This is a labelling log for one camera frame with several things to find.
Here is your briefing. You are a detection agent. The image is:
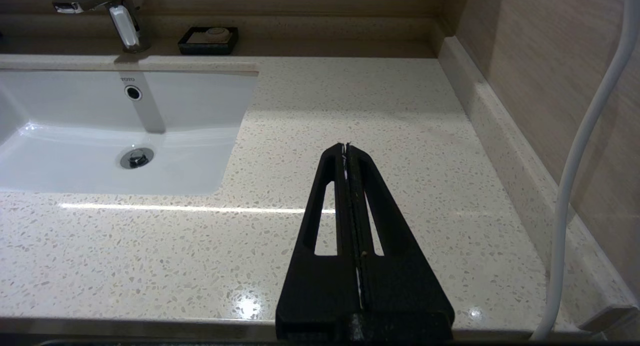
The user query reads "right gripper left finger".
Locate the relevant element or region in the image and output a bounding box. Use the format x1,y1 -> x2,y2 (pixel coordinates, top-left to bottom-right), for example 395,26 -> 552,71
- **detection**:
275,143 -> 363,340

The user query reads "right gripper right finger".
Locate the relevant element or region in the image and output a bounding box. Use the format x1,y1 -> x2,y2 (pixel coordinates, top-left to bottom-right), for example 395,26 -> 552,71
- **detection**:
346,144 -> 455,340

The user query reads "chrome sink drain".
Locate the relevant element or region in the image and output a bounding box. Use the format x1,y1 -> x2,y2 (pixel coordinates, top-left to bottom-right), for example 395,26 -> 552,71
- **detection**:
119,146 -> 155,170

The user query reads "black soap dish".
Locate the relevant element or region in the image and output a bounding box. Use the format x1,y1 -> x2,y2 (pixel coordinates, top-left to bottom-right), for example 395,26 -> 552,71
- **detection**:
177,26 -> 239,56

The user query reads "white sink basin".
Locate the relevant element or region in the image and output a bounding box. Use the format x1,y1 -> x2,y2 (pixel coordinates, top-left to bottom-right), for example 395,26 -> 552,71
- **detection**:
0,68 -> 259,196

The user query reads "chrome faucet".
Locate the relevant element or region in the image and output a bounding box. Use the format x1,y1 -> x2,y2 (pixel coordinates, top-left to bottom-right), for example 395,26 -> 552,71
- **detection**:
52,0 -> 152,55

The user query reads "white cable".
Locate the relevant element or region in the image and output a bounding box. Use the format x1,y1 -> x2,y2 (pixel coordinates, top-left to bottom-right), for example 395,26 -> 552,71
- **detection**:
529,0 -> 640,342

